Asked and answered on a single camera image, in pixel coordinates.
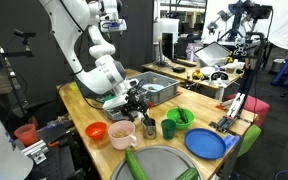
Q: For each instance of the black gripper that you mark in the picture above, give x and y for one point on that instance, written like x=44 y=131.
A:
x=133 y=106

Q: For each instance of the silver metal jug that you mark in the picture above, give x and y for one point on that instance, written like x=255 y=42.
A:
x=149 y=130

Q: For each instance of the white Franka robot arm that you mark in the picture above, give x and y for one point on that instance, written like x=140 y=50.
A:
x=67 y=40

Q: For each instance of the light blue plate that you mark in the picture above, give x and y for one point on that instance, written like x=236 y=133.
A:
x=154 y=87

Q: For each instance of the bright green bowl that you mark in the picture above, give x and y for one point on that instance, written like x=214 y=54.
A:
x=172 y=116

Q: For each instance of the green plastic plate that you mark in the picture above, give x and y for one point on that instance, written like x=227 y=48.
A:
x=109 y=98

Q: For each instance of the dark green plastic cup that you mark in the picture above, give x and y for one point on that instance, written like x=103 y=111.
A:
x=168 y=130

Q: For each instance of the small dark green vegetable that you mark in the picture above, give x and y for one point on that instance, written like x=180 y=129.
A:
x=182 y=116

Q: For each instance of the wooden office desk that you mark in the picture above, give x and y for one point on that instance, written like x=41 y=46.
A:
x=164 y=71

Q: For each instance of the red colander bowl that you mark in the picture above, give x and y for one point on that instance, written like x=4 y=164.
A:
x=95 y=131

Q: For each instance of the long green cucumber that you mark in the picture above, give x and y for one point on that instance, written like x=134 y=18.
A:
x=134 y=165

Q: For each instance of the black power adapter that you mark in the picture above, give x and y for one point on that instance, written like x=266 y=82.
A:
x=179 y=69

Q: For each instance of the grey round metal tray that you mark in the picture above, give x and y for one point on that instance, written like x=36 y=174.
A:
x=164 y=163

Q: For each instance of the black keyboard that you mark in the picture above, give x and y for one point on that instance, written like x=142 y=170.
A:
x=184 y=62

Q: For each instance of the yellow toy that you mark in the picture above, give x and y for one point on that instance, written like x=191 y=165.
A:
x=196 y=75

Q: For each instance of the black computer monitor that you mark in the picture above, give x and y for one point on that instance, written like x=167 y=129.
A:
x=167 y=46

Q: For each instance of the blue plastic plate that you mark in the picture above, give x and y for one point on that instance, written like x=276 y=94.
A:
x=204 y=144

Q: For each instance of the white bowl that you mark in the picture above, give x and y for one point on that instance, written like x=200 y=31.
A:
x=207 y=70

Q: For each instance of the pink box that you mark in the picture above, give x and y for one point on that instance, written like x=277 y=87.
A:
x=190 y=50

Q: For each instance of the short green cucumber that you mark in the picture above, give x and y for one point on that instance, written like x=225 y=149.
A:
x=188 y=175

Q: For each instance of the white headset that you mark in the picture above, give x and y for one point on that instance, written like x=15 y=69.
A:
x=219 y=76

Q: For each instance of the clear plastic box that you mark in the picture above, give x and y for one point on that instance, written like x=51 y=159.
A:
x=212 y=53

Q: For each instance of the blue cloth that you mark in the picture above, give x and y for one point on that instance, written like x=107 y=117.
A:
x=231 y=141

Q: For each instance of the green chair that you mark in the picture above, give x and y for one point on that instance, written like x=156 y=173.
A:
x=250 y=138

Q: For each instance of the orange plastic cup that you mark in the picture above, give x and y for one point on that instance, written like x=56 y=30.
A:
x=26 y=136

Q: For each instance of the pink stool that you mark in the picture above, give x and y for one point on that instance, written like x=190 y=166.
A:
x=259 y=108

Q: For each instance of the white rounded cover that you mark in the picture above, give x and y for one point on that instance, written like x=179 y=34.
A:
x=0 y=153

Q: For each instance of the black folding camera stand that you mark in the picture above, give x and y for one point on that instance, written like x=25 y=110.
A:
x=230 y=115

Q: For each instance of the aluminium extrusion bracket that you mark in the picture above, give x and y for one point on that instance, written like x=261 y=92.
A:
x=34 y=150

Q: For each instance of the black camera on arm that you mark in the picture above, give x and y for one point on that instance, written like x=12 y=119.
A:
x=22 y=33

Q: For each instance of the black camera rig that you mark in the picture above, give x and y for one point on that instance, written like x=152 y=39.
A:
x=257 y=10

